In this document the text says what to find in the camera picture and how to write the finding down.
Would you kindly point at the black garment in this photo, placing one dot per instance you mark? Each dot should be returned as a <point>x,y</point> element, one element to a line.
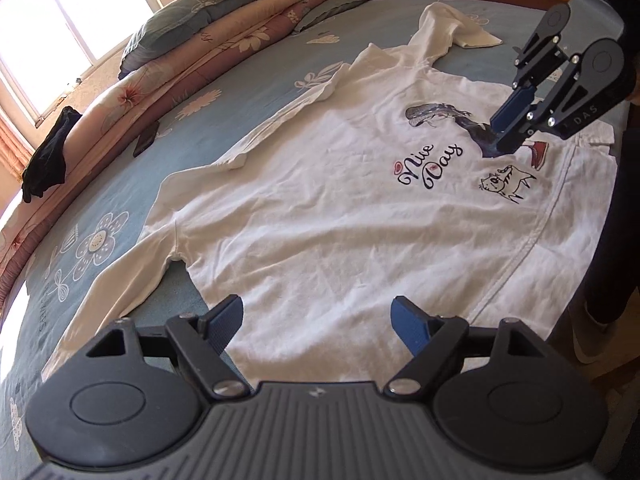
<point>50,160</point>

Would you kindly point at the flat grey-blue pillow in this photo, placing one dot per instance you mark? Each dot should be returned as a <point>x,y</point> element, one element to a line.
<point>325,10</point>

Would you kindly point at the white printed long-sleeve shirt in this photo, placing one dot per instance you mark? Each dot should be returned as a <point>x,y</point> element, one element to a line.
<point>300,210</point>

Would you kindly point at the pink striped curtain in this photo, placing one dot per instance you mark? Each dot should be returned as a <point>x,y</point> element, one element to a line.
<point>15,155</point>

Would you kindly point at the bed with blue floral sheet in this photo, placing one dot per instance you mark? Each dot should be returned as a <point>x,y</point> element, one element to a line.
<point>250,75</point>

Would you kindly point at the person's leg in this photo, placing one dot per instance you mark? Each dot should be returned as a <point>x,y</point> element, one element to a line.
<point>620,235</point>

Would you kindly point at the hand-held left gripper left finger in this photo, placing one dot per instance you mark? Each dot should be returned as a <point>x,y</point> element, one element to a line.
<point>227,317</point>

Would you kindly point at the black smartphone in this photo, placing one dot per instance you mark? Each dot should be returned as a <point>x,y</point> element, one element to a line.
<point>146,139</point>

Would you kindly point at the thick grey-blue floral pillow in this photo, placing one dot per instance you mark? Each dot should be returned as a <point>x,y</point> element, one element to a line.
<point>200,15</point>

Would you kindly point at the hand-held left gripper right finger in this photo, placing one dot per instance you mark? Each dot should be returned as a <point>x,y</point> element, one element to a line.
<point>410,325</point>

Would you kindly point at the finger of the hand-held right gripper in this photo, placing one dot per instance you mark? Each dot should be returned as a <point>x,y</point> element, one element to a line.
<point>540,117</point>
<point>510,107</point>

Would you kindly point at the grey white shoe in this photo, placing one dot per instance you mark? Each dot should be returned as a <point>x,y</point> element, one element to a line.
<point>600,340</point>

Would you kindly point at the pink floral folded quilt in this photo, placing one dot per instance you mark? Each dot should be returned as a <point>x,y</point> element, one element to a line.
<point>225,45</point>

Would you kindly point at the window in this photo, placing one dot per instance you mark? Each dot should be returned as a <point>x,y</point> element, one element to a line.
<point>60,20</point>

